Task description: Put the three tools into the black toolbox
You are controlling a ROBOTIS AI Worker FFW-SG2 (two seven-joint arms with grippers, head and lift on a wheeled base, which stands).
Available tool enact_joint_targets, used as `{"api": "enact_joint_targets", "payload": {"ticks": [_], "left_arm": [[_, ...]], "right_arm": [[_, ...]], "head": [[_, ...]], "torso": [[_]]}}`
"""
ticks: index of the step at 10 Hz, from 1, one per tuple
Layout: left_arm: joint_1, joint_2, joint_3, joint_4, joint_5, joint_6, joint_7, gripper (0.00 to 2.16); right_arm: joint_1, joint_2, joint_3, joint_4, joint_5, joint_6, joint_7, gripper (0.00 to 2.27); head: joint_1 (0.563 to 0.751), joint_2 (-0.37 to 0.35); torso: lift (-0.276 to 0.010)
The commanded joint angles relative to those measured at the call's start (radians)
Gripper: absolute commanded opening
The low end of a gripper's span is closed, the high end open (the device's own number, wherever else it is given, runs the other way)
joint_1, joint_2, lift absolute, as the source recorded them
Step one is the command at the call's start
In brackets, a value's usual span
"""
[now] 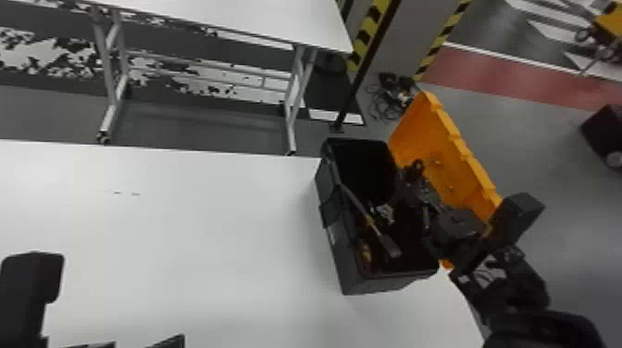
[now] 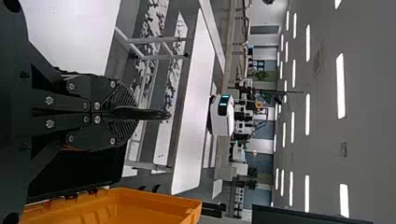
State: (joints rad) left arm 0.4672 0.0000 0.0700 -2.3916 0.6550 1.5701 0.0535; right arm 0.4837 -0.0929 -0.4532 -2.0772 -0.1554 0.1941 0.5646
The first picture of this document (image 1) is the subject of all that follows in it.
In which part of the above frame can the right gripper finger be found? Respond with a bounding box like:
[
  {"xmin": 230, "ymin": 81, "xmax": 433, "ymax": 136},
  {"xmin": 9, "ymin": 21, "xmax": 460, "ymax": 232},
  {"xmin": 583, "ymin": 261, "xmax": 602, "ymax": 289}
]
[{"xmin": 397, "ymin": 159, "xmax": 446, "ymax": 218}]

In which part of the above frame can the yellow black striped post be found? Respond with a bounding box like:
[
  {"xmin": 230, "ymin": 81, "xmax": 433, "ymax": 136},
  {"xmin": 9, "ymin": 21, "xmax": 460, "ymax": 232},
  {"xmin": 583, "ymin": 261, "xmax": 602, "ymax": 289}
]
[{"xmin": 345, "ymin": 0, "xmax": 474, "ymax": 82}]

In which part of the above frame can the long black hand tool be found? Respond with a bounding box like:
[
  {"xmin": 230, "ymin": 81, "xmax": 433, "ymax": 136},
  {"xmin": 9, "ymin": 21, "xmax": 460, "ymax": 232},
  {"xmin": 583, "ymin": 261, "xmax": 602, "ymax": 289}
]
[{"xmin": 337, "ymin": 181, "xmax": 404, "ymax": 260}]

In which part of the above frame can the black cable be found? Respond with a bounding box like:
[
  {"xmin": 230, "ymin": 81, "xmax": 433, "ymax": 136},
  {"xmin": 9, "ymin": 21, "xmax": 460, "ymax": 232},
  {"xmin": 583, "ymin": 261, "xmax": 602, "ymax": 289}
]
[{"xmin": 364, "ymin": 71, "xmax": 422, "ymax": 122}]

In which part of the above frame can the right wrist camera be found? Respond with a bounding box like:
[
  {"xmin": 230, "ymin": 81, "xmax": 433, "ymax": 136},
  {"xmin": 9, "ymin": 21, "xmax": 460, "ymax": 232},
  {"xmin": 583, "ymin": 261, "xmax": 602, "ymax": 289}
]
[{"xmin": 458, "ymin": 192, "xmax": 546, "ymax": 273}]

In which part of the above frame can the white side table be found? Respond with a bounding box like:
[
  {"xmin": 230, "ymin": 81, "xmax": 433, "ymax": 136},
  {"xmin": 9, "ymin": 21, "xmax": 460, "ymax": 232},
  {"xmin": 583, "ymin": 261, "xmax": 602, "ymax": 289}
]
[{"xmin": 89, "ymin": 0, "xmax": 355, "ymax": 157}]

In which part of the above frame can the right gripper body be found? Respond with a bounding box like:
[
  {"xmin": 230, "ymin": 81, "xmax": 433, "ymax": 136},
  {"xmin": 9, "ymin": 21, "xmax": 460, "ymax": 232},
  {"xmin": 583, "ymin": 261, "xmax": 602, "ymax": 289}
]
[{"xmin": 422, "ymin": 206, "xmax": 489, "ymax": 262}]

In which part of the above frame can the black tool box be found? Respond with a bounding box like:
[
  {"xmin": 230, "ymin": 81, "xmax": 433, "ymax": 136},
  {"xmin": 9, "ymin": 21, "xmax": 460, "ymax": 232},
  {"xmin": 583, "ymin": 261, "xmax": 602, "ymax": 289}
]
[{"xmin": 315, "ymin": 90, "xmax": 504, "ymax": 296}]

